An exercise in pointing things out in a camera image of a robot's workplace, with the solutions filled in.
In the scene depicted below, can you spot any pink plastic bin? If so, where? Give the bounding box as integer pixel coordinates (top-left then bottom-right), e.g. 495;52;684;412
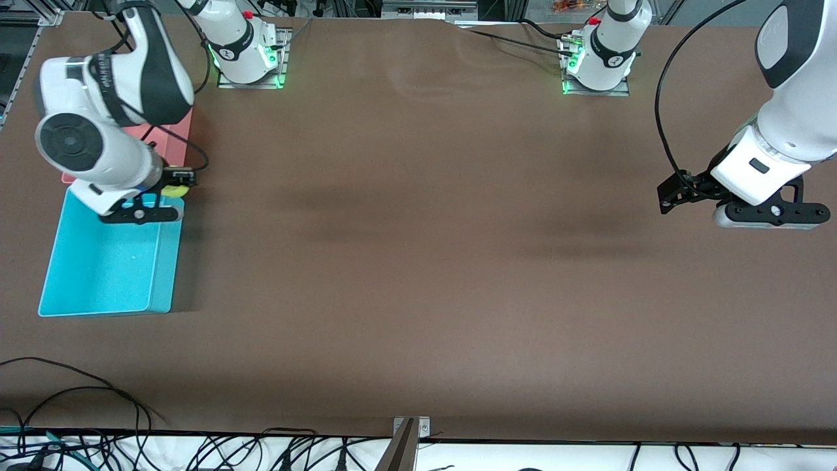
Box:
61;108;195;187

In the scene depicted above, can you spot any blue plastic bin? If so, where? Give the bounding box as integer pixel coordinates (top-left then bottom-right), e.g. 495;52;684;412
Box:
37;186;186;318

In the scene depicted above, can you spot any brown table cover sheet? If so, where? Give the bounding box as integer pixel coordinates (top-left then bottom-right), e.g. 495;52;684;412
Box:
0;12;837;447

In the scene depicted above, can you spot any grey metal box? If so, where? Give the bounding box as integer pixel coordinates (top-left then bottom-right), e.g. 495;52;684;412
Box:
381;0;479;20

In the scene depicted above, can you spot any grey metal pole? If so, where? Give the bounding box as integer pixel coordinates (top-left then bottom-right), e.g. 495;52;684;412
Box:
373;419;419;471

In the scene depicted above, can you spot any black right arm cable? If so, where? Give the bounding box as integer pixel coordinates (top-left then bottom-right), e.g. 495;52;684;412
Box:
98;0;213;174

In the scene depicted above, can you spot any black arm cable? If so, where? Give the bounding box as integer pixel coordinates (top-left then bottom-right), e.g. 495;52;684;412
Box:
655;0;749;194
98;0;213;174

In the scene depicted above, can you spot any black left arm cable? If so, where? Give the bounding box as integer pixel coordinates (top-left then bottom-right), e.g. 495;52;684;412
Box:
655;0;749;194

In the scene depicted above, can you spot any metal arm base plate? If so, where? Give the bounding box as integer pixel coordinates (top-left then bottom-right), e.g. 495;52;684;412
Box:
217;29;292;89
561;75;632;97

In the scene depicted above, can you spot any aluminium frame profile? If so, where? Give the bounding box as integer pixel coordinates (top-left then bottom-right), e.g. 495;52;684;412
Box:
654;0;687;26

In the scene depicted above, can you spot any aluminium frame corner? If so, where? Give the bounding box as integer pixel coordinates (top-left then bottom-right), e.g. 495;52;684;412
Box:
0;0;66;27

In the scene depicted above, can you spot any thin black table cable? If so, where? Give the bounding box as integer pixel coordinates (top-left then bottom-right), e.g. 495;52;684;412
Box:
519;18;573;41
466;27;576;56

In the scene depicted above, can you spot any looped black floor cable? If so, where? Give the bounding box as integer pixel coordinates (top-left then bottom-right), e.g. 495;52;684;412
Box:
13;386;152;459

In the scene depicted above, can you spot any long black floor cable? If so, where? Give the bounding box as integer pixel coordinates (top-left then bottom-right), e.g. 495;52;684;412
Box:
0;357;169;436

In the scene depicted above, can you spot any teal cable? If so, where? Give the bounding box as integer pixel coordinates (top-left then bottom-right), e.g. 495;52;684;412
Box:
0;427;89;462

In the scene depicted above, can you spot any silver metal bracket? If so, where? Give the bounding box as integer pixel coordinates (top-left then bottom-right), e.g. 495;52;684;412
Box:
392;416;431;440

